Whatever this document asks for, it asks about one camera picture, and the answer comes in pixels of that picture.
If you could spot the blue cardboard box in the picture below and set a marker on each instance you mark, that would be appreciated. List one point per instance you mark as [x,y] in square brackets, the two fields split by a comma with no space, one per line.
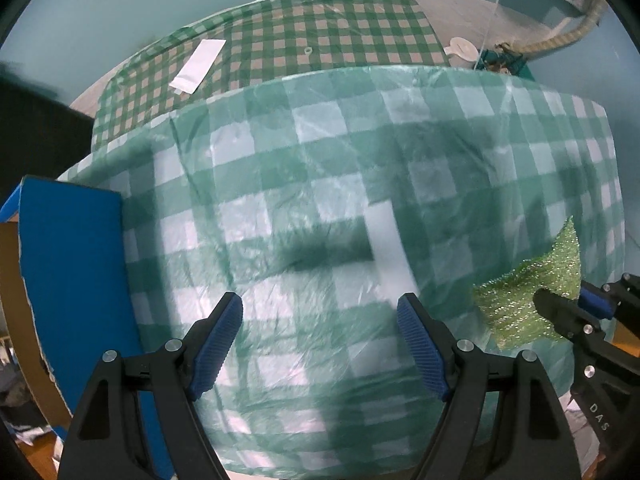
[75,280]

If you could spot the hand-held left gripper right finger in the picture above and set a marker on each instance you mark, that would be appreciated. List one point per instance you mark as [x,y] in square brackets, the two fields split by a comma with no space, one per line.
[424,345]

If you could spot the pile of floor clutter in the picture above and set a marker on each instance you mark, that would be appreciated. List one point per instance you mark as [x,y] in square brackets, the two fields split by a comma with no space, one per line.
[20,390]

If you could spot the light green checked plastic tablecloth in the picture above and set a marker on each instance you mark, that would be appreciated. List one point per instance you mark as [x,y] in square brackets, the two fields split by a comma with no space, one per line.
[325,185]

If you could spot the dark green checked cloth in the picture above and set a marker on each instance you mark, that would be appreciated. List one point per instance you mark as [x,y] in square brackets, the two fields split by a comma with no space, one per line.
[300,25]

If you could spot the green sparkly cloth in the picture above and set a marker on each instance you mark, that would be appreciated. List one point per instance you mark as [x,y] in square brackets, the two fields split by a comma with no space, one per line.
[545,285]

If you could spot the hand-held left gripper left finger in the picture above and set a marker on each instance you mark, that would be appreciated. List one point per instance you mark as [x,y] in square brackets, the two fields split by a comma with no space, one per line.
[215,345]

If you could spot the white plastic lid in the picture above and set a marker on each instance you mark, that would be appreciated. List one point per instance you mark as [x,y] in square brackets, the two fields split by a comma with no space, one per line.
[462,49]

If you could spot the white paper slip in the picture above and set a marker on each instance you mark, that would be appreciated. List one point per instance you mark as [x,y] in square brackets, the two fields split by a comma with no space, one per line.
[197,66]

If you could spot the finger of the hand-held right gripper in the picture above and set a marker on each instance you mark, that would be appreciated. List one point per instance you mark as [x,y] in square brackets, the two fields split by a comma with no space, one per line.
[595,302]
[557,310]

